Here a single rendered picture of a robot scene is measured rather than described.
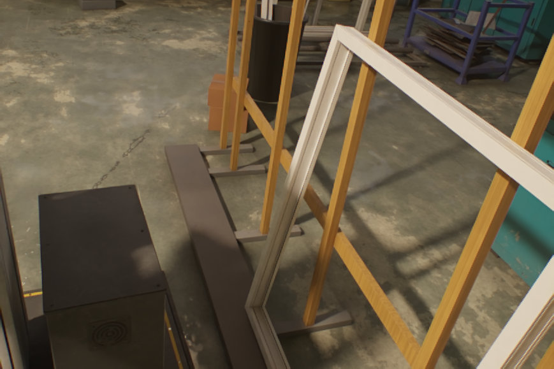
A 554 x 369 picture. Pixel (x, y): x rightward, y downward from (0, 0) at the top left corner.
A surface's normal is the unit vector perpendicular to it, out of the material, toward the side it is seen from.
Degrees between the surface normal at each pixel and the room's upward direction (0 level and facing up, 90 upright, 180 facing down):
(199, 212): 0
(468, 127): 82
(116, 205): 0
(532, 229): 90
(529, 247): 90
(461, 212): 0
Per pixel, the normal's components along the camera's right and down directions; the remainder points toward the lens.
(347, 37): -0.92, -0.06
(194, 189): 0.12, -0.85
